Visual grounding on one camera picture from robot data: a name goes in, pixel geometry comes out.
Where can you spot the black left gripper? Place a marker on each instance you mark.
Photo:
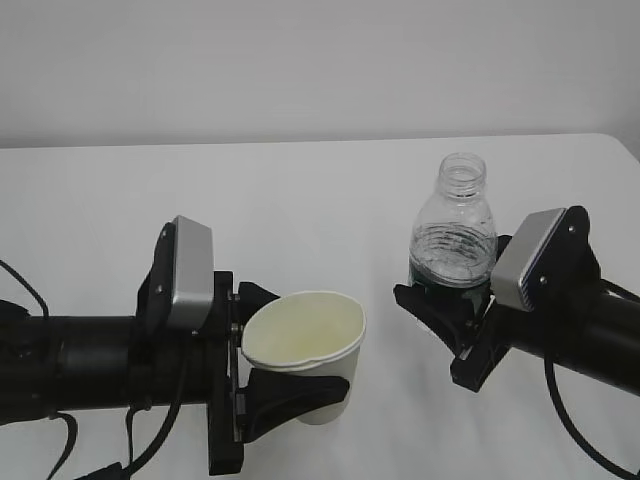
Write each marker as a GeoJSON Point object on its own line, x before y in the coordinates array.
{"type": "Point", "coordinates": [271, 399]}

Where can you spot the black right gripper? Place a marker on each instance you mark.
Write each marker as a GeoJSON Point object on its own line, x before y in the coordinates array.
{"type": "Point", "coordinates": [477, 329]}

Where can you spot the white paper cup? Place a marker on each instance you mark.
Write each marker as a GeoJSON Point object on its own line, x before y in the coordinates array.
{"type": "Point", "coordinates": [307, 334]}

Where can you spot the clear plastic water bottle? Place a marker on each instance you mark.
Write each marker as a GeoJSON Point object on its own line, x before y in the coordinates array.
{"type": "Point", "coordinates": [453, 242]}

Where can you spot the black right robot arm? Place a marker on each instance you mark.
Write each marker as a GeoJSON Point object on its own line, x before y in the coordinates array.
{"type": "Point", "coordinates": [586, 328]}

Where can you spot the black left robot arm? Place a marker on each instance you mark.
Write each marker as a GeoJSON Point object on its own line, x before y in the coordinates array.
{"type": "Point", "coordinates": [51, 367]}

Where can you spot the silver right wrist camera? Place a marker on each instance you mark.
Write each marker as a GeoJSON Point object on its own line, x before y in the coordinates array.
{"type": "Point", "coordinates": [547, 259]}

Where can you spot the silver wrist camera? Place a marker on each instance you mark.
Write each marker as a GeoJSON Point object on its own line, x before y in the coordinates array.
{"type": "Point", "coordinates": [547, 259]}
{"type": "Point", "coordinates": [178, 291]}

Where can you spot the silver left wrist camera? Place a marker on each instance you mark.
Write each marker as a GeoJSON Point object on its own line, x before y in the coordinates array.
{"type": "Point", "coordinates": [178, 291]}

